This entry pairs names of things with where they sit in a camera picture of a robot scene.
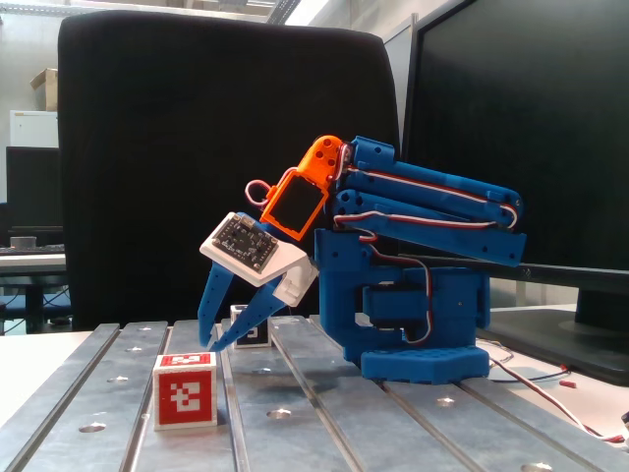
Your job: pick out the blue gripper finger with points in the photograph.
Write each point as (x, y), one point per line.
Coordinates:
(211, 305)
(263, 305)

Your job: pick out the black cube with marker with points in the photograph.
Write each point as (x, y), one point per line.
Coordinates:
(259, 338)

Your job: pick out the red cube with marker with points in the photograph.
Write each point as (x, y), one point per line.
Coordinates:
(184, 393)

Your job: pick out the black office chair back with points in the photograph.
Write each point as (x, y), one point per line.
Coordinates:
(147, 147)

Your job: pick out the white office desk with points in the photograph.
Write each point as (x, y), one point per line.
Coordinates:
(29, 263)

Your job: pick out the dark keyboard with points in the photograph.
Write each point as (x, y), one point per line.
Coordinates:
(29, 250)

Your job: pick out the grey tape roll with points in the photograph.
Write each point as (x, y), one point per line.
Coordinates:
(23, 243)

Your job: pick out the small distant black monitor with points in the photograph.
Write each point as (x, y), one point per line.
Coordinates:
(32, 187)

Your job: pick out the white cabinet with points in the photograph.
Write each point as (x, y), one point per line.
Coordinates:
(32, 129)

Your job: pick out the cardboard box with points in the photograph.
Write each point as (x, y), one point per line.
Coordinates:
(46, 86)

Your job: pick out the black Dell monitor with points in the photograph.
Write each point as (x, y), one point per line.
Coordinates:
(540, 98)

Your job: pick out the white camera mount with board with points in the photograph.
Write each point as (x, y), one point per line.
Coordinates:
(290, 265)

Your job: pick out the aluminium slotted base plate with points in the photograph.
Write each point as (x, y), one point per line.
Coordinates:
(344, 432)

